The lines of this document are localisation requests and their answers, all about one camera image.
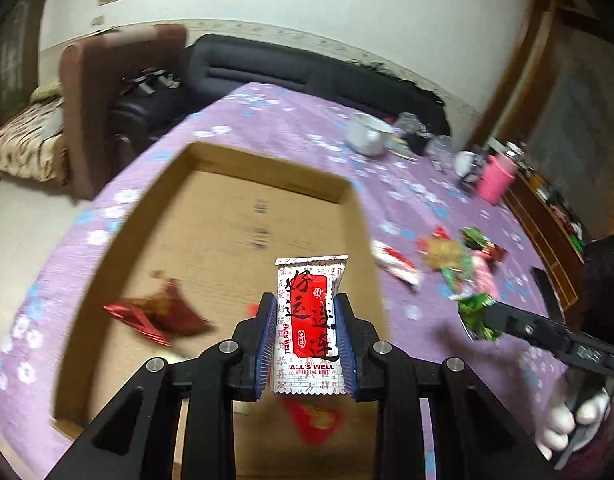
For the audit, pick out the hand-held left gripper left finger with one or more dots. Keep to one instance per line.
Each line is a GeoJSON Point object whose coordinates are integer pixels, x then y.
{"type": "Point", "coordinates": [266, 347]}

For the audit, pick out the brown armchair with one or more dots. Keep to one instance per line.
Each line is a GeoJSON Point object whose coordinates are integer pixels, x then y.
{"type": "Point", "coordinates": [87, 110]}

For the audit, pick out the person's right hand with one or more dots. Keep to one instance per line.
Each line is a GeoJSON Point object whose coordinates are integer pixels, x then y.
{"type": "Point", "coordinates": [557, 432]}

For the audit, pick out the bright red snack packet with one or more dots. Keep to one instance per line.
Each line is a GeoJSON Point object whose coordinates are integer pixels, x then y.
{"type": "Point", "coordinates": [314, 420]}

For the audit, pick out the white round container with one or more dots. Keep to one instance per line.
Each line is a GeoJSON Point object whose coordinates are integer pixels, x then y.
{"type": "Point", "coordinates": [469, 166]}

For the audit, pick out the cardboard box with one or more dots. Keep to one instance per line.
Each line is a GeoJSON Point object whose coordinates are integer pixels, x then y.
{"type": "Point", "coordinates": [227, 220]}

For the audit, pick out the patterned brown blanket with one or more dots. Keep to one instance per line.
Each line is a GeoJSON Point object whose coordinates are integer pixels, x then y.
{"type": "Point", "coordinates": [22, 145]}

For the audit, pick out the dark red snack packet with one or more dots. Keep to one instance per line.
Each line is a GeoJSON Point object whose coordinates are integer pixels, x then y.
{"type": "Point", "coordinates": [154, 312]}

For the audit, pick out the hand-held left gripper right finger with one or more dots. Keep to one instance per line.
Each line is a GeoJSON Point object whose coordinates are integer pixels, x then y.
{"type": "Point", "coordinates": [345, 347]}

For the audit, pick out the black sofa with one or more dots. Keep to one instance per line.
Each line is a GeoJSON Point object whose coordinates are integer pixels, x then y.
{"type": "Point", "coordinates": [287, 67]}

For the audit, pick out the purple floral tablecloth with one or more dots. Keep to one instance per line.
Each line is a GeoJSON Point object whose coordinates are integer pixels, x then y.
{"type": "Point", "coordinates": [287, 125]}

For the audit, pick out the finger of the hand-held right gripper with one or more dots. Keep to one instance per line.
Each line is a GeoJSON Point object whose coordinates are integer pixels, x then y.
{"type": "Point", "coordinates": [537, 330]}

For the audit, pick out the red and white striped packet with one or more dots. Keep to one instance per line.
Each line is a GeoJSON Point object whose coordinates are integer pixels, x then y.
{"type": "Point", "coordinates": [397, 262]}

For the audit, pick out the pink cup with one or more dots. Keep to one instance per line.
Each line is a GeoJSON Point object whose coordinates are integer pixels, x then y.
{"type": "Point", "coordinates": [496, 179]}

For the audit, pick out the brown snack packet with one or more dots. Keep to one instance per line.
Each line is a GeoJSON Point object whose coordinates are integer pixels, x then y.
{"type": "Point", "coordinates": [444, 250]}

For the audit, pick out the pink and green snack packet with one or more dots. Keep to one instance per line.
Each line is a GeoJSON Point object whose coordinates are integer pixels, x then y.
{"type": "Point", "coordinates": [472, 275]}

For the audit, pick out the clear glass jar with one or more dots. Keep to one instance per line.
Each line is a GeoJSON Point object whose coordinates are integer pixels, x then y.
{"type": "Point", "coordinates": [441, 150]}

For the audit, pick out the green and red snack packet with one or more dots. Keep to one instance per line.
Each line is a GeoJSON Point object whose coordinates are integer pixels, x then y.
{"type": "Point", "coordinates": [482, 242]}

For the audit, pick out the wooden cabinet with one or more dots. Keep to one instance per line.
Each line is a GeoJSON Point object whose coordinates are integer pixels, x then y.
{"type": "Point", "coordinates": [547, 210]}

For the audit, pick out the white ceramic bowl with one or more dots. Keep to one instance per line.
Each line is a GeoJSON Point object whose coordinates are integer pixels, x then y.
{"type": "Point", "coordinates": [368, 132]}

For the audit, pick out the white and red snack packet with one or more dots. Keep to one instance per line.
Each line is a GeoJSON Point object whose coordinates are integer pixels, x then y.
{"type": "Point", "coordinates": [307, 320]}

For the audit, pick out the black bag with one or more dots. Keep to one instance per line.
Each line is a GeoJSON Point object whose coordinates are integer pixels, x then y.
{"type": "Point", "coordinates": [144, 105]}

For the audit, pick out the small black container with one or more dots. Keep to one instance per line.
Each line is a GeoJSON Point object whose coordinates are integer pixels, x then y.
{"type": "Point", "coordinates": [417, 142]}

